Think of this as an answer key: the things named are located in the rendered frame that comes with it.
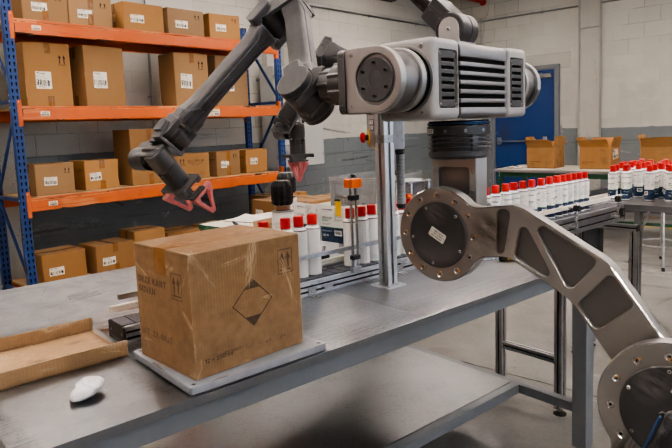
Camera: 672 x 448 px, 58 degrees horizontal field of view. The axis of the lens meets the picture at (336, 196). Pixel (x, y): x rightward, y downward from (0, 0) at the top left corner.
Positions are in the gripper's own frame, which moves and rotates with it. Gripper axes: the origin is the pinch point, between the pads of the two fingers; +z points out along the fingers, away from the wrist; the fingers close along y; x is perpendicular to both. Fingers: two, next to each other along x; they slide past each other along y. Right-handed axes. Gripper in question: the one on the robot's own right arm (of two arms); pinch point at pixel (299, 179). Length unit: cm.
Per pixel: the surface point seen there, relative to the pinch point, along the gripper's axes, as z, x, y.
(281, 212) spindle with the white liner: 12.1, -6.9, 3.6
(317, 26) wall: -150, -464, -399
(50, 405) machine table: 35, 45, 101
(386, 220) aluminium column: 12.9, 34.9, -8.4
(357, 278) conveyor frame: 33.7, 23.1, -5.3
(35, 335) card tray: 32, 4, 93
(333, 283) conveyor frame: 33.1, 23.6, 5.9
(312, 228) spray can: 14.3, 19.8, 10.7
